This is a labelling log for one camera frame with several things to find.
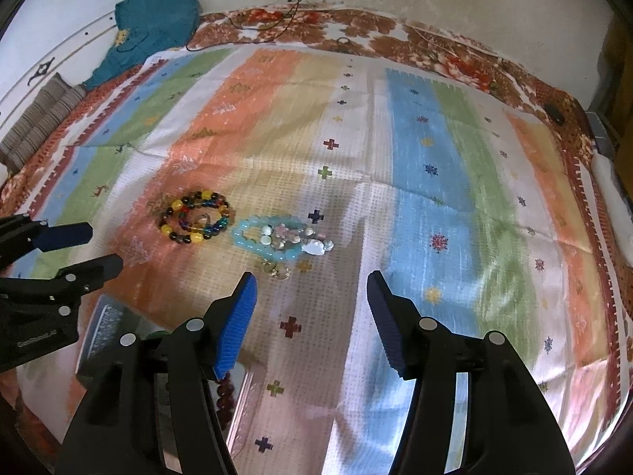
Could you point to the teal garment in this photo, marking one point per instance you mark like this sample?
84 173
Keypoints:
148 29

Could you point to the small black oval object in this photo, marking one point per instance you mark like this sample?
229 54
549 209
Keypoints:
556 114

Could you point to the striped pastel blanket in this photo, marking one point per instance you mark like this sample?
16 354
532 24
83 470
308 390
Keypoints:
425 158

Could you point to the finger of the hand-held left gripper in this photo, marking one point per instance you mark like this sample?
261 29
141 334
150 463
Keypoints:
94 271
67 237

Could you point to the floral brown bedsheet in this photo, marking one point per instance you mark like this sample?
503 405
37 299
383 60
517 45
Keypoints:
376 24

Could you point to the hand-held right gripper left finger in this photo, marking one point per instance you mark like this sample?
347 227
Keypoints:
236 329

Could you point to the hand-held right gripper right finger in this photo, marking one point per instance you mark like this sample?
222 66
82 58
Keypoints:
390 329

